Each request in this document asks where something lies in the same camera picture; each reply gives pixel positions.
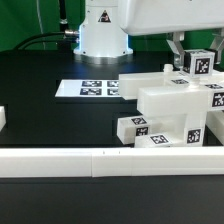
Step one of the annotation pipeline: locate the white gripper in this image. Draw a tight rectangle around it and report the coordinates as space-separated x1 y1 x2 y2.
118 0 224 69

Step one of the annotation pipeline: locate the white tagged cube part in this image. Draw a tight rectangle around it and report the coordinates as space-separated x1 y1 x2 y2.
182 49 215 86

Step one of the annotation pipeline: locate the white chair back frame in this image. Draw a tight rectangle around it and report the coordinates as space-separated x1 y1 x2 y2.
119 70 224 117

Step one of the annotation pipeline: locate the white chair seat panel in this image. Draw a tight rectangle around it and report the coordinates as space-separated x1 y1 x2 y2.
152 112 207 147

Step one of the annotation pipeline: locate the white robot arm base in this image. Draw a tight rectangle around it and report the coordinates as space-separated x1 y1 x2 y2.
74 0 133 64

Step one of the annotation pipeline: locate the white threaded peg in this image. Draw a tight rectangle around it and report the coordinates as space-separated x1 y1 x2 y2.
163 64 173 73

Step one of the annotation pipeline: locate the white base tag plate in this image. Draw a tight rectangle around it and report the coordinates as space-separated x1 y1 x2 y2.
55 79 119 98

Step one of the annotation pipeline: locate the white fence right rail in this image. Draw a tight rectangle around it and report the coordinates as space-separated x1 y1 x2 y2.
206 111 224 145

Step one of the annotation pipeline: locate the white fence wall rail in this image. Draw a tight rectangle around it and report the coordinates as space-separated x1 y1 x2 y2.
0 147 224 178

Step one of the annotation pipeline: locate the black cable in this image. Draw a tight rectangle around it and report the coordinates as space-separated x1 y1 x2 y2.
13 29 81 51

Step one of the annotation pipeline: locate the white fence left rail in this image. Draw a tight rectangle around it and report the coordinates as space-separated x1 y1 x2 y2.
0 106 6 132

